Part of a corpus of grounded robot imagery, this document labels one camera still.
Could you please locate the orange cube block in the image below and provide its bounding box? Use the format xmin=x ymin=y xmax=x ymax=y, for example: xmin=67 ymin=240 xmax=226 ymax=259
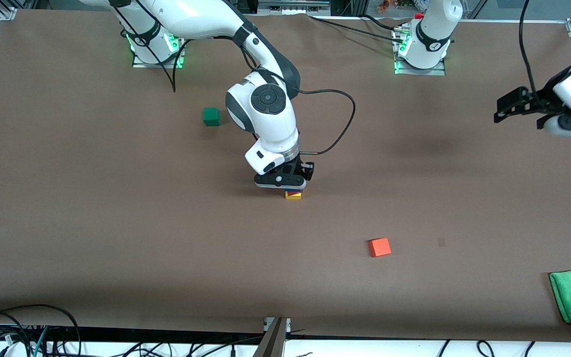
xmin=369 ymin=238 xmax=392 ymax=258

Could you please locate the grey metal background box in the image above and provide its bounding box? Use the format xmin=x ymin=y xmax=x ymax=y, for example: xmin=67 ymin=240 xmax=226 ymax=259
xmin=258 ymin=0 xmax=332 ymax=15

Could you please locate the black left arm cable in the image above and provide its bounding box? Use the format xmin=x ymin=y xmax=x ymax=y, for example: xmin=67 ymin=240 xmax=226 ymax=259
xmin=518 ymin=0 xmax=546 ymax=109

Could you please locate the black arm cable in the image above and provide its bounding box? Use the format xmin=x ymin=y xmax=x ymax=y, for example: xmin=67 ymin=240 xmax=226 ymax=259
xmin=518 ymin=0 xmax=546 ymax=109
xmin=112 ymin=0 xmax=357 ymax=155

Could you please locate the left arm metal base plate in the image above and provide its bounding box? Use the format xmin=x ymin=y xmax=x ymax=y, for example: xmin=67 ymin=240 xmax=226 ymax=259
xmin=393 ymin=26 xmax=448 ymax=76

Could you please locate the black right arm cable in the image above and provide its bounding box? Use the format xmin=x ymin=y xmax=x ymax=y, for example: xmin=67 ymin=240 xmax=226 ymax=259
xmin=112 ymin=0 xmax=357 ymax=155

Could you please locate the black base cable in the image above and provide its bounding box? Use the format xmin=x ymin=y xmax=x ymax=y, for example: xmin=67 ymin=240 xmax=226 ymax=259
xmin=307 ymin=14 xmax=407 ymax=41
xmin=359 ymin=14 xmax=407 ymax=31

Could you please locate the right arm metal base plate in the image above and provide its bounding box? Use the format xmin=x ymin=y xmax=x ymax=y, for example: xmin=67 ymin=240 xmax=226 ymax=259
xmin=132 ymin=30 xmax=187 ymax=69

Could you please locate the black looped floor cable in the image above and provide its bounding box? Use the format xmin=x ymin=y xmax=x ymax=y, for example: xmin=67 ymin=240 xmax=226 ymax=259
xmin=476 ymin=339 xmax=535 ymax=357

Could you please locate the black floor cable loop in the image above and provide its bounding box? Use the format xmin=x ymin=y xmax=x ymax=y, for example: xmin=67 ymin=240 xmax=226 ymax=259
xmin=0 ymin=304 xmax=82 ymax=357

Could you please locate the teal floor cable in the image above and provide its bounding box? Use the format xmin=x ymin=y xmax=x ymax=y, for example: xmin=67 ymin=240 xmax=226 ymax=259
xmin=32 ymin=326 xmax=49 ymax=357

